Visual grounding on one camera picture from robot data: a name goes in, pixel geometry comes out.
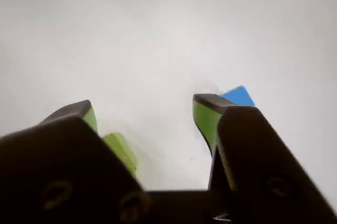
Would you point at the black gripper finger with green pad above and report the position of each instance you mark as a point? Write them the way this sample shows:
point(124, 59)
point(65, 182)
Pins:
point(52, 160)
point(258, 155)

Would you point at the blue lego block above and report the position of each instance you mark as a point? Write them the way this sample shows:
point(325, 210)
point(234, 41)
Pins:
point(239, 96)

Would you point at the green lego block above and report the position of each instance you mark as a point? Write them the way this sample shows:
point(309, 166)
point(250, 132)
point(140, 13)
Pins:
point(121, 150)

